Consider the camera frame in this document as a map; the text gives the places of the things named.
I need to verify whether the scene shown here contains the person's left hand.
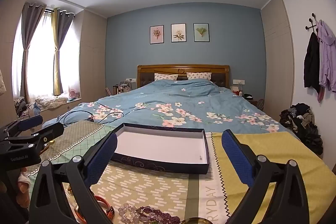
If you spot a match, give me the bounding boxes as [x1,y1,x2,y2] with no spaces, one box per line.
[16,166,34,210]

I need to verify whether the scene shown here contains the clear crystal bead bracelet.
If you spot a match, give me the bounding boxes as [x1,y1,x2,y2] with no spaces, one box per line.
[118,203,147,223]

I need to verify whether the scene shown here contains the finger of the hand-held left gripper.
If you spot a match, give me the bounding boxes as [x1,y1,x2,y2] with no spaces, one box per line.
[0,115,44,142]
[5,123,65,155]

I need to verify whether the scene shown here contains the black charger cable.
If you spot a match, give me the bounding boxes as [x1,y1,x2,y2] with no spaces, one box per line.
[56,103,125,126]

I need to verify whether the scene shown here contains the dark nightstand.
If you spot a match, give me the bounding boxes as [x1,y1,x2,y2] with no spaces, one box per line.
[243,93,259,107]

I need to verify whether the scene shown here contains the purple jacket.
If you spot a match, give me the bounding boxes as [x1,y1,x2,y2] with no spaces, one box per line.
[316,20,336,93]

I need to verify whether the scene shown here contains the white framed flower picture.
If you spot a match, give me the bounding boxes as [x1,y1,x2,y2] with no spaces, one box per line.
[171,24,186,43]

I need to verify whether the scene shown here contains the blue floral duvet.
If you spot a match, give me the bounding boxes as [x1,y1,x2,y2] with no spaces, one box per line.
[42,80,301,140]

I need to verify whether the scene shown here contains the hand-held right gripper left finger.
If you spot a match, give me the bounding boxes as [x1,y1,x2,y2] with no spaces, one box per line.
[28,132,118,224]

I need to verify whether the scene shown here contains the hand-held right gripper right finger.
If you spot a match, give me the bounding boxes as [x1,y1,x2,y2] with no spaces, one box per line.
[221,130,310,224]

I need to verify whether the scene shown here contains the wide grey curtain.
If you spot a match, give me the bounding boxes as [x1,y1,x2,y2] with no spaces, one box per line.
[21,2,46,104]

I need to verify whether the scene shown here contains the beige wardrobe beside window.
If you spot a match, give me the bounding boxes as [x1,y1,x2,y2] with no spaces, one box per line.
[79,10,108,106]

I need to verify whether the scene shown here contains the pile of dark clothes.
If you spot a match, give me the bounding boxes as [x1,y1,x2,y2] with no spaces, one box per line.
[279,103,324,155]

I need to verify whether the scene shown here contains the crumpled white blanket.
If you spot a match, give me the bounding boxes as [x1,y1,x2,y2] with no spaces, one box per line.
[34,95,69,109]

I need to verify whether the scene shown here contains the beige wardrobe beside coat rack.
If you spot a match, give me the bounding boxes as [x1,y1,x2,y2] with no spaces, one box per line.
[260,0,296,119]

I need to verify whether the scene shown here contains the purple bead necklace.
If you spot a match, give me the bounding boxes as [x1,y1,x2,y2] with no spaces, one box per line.
[136,206,181,224]

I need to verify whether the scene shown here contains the green framed leaf picture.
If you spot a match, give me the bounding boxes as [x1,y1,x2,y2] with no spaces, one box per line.
[194,23,209,42]

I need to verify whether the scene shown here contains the white dotted pillow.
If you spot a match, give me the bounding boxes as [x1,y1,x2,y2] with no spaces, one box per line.
[154,73,179,81]
[186,72,212,81]

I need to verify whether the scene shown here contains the dark patterned cloth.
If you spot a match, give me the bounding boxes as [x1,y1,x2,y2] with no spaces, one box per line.
[13,97,35,119]

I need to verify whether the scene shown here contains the pink garment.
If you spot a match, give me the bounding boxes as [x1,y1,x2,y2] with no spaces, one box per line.
[317,86,326,103]

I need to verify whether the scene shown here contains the black jacket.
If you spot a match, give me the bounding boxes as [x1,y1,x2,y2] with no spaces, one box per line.
[304,32,321,89]

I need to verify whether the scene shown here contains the dark blue shallow box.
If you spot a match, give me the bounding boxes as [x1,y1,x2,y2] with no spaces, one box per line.
[110,123,210,175]

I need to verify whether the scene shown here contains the orange smart band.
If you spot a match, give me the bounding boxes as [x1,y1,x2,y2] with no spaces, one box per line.
[68,194,114,224]

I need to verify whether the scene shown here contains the yellow curtain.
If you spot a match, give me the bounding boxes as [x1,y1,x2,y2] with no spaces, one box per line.
[51,7,63,96]

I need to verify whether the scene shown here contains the tortoiseshell bangle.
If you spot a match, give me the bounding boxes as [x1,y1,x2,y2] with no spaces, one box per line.
[180,217,210,224]

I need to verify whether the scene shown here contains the pink framed flower picture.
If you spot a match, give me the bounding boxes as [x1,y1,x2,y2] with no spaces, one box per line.
[150,25,164,45]

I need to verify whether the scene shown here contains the yellow green patterned blanket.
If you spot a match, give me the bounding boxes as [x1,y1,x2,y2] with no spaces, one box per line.
[25,120,332,224]

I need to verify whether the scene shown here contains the black wall coat rack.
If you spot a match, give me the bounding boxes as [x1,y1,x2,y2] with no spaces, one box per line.
[305,13,323,43]

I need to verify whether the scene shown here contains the wooden headboard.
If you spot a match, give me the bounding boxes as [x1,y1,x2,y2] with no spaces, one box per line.
[137,64,230,89]

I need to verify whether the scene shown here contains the narrow grey curtain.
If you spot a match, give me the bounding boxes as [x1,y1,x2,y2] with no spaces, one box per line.
[56,10,75,94]

